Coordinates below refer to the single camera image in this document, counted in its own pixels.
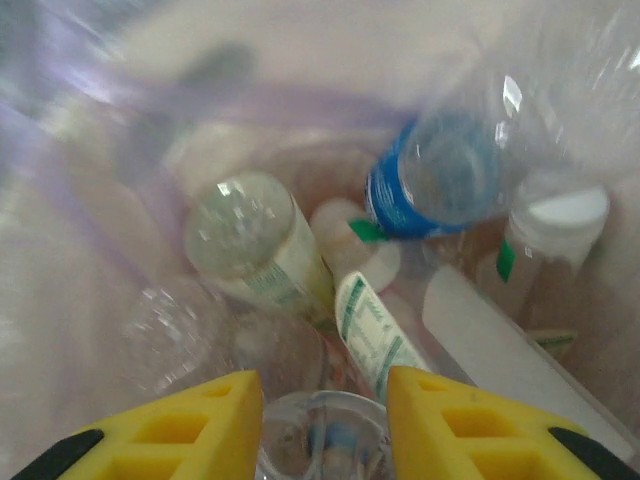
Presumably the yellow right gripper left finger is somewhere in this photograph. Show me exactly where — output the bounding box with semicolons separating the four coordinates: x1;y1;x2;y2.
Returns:
9;369;264;480

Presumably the large clear plastic bottle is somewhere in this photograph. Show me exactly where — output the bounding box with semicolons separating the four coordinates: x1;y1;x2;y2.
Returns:
414;0;640;201

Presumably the blue label plastic bottle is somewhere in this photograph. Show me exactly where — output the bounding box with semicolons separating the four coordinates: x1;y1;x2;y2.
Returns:
363;107;507;242

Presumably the pale green label plastic bottle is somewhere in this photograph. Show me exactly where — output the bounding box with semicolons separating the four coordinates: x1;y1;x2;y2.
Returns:
182;171;337;326
333;269;436;401

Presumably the white flat plastic piece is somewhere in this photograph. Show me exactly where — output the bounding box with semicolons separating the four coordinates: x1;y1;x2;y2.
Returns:
421;263;640;466

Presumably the purple plastic bin liner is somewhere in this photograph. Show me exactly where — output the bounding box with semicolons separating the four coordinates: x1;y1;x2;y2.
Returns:
0;0;640;480

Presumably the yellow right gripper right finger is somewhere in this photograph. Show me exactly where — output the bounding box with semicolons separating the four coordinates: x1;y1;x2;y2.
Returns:
387;364;640;480

